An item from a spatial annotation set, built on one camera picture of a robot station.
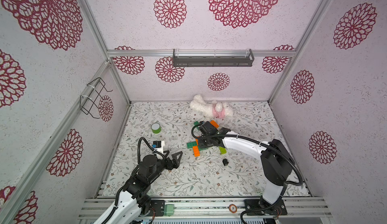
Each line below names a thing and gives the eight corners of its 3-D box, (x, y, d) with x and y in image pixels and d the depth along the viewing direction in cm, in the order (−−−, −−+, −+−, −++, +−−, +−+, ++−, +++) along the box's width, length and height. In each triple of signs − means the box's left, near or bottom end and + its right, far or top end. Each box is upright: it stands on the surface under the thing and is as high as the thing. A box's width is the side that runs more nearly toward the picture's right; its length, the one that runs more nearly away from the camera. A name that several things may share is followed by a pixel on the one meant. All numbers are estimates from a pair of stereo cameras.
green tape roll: (151, 133, 104) (150, 129, 100) (153, 127, 108) (151, 122, 104) (160, 133, 104) (159, 129, 100) (161, 127, 108) (160, 122, 104)
